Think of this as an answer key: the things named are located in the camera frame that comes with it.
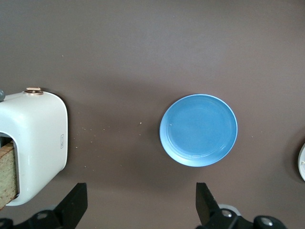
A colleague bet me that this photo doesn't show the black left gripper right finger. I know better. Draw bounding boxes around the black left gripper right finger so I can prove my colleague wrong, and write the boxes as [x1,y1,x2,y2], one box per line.
[195,182,242,229]

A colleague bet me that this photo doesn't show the white toaster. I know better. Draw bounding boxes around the white toaster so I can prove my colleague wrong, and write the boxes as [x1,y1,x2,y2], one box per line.
[0,87,69,207]

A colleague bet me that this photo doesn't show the brown bread slice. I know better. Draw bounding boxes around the brown bread slice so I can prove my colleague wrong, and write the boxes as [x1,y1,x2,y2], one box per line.
[0,140,20,210]

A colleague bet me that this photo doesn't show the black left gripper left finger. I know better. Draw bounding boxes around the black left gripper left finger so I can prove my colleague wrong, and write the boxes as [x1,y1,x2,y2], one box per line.
[30,182,89,229]

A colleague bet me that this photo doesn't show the blue plate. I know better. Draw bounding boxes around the blue plate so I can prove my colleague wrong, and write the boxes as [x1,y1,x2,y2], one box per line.
[159,93,239,168]

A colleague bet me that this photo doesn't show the beige plate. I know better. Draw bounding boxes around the beige plate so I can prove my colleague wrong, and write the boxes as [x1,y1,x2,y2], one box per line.
[297,142,305,183]

